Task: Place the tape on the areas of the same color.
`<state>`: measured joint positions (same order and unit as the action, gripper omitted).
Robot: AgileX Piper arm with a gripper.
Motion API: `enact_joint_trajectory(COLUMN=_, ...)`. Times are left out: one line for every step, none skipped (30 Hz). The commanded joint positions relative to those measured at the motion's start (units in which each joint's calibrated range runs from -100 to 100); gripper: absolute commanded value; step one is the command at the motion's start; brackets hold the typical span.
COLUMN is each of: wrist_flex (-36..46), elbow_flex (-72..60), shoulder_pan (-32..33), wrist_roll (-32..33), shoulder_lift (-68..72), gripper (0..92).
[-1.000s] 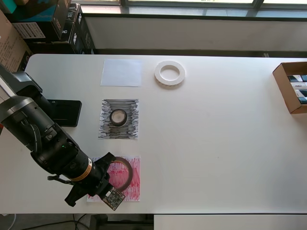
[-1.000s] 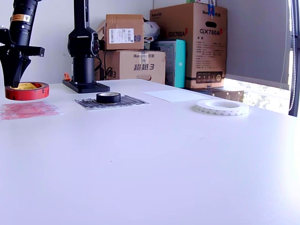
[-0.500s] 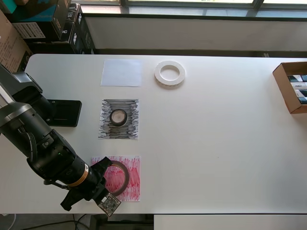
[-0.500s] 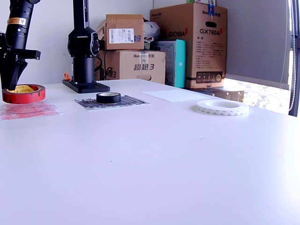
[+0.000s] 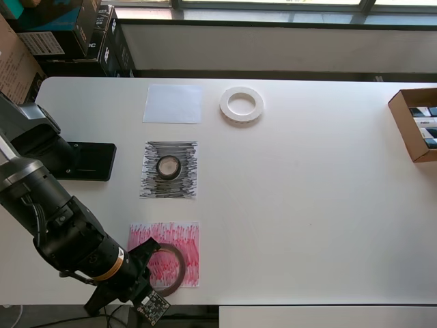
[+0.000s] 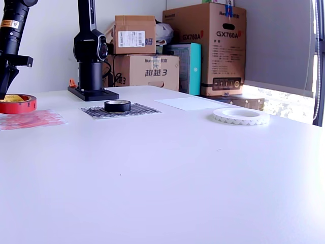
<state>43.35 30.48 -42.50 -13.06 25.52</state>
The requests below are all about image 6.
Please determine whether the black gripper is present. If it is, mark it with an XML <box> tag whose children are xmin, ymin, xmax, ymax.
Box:
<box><xmin>0</xmin><ymin>50</ymin><xmax>35</xmax><ymax>100</ymax></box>

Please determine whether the red tape roll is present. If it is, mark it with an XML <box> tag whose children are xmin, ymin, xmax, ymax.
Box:
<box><xmin>0</xmin><ymin>93</ymin><xmax>38</xmax><ymax>114</ymax></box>

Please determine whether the black tape roll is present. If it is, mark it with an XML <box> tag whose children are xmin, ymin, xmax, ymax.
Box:
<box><xmin>104</xmin><ymin>100</ymin><xmax>132</xmax><ymax>113</ymax></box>

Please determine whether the white tape roll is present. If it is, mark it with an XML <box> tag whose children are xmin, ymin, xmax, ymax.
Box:
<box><xmin>212</xmin><ymin>107</ymin><xmax>271</xmax><ymax>127</ymax></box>

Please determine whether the red scribbled paper sheet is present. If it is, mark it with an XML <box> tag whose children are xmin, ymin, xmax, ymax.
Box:
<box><xmin>0</xmin><ymin>109</ymin><xmax>69</xmax><ymax>132</ymax></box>

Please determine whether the small labelled cardboard box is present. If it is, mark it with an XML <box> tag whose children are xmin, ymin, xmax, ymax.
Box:
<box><xmin>103</xmin><ymin>15</ymin><xmax>157</xmax><ymax>55</ymax></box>

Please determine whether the black scribbled paper sheet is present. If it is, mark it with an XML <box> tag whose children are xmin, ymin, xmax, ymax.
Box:
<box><xmin>80</xmin><ymin>102</ymin><xmax>163</xmax><ymax>120</ymax></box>

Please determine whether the cardboard box with blue print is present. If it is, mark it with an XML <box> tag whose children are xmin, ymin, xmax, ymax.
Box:
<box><xmin>101</xmin><ymin>54</ymin><xmax>180</xmax><ymax>92</ymax></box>

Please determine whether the white plastic bag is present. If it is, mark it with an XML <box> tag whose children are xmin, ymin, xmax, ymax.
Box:
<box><xmin>155</xmin><ymin>22</ymin><xmax>174</xmax><ymax>47</ymax></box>

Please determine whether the plain white paper sheet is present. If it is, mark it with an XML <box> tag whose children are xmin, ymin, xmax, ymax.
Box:
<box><xmin>154</xmin><ymin>97</ymin><xmax>231</xmax><ymax>112</ymax></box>

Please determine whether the teal product box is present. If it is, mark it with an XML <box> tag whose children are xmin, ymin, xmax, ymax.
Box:
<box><xmin>162</xmin><ymin>42</ymin><xmax>202</xmax><ymax>96</ymax></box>

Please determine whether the tall cardboard box GX760A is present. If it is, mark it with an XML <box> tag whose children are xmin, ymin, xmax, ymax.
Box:
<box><xmin>162</xmin><ymin>2</ymin><xmax>247</xmax><ymax>97</ymax></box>

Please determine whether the grey roller blind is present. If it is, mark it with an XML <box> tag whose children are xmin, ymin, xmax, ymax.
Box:
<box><xmin>235</xmin><ymin>0</ymin><xmax>315</xmax><ymax>99</ymax></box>

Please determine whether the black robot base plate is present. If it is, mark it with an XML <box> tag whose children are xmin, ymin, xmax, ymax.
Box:
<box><xmin>67</xmin><ymin>85</ymin><xmax>120</xmax><ymax>102</ymax></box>

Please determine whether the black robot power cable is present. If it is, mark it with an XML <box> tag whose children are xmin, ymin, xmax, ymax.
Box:
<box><xmin>111</xmin><ymin>54</ymin><xmax>123</xmax><ymax>87</ymax></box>

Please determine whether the white bead chain cord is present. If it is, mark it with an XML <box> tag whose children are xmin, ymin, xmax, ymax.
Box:
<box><xmin>312</xmin><ymin>0</ymin><xmax>321</xmax><ymax>121</ymax></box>

